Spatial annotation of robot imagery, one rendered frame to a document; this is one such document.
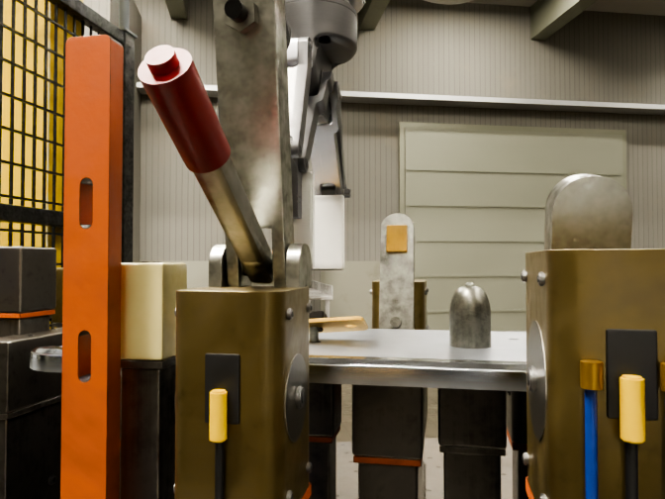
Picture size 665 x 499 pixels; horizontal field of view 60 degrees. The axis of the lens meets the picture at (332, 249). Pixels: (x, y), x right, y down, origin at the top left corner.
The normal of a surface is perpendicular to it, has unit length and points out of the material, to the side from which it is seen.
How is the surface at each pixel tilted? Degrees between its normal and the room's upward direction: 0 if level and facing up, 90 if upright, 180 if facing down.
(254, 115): 99
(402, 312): 78
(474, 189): 90
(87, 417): 90
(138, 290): 90
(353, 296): 90
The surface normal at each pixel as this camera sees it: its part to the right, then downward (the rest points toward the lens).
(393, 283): -0.18, -0.23
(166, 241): 0.14, -0.03
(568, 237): -0.18, 0.18
